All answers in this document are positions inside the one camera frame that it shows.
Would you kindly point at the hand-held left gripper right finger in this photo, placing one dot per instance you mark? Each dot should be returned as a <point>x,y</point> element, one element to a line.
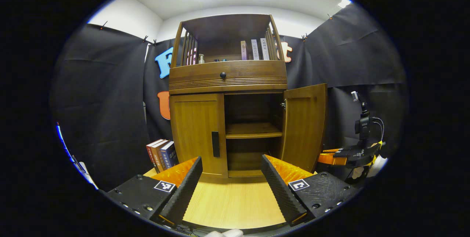
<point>281,193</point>

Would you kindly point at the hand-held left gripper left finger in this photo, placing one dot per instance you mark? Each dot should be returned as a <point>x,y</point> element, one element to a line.
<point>185,193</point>

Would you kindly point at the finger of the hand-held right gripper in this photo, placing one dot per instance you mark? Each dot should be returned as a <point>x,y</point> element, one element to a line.
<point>330,159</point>

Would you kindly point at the wooden shoe cabinet door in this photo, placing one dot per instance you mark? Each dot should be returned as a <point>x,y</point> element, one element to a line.
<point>304,126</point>
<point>192,130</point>

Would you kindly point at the wooden double-door shoe cabinet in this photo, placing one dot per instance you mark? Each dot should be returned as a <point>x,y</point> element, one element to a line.
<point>227,27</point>

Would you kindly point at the blue book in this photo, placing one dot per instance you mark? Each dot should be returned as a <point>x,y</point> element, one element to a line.
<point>169,155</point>

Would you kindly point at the brown book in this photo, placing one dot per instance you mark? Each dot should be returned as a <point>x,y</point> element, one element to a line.
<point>158,156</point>

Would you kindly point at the red book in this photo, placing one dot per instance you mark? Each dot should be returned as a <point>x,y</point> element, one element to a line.
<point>150,150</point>

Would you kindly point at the black backdrop cloth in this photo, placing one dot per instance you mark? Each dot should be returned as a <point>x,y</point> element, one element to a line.
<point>102,119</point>

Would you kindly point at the wooden drawer with black knob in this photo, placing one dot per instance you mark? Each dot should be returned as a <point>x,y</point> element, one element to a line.
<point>257,71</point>

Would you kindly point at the small pale bottle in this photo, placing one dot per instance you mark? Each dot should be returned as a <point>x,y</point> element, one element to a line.
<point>201,60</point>

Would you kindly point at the pink book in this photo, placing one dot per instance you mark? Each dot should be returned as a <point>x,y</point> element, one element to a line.
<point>244,50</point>

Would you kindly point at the small ceiling light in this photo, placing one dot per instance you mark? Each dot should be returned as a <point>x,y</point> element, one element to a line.
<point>344,3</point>

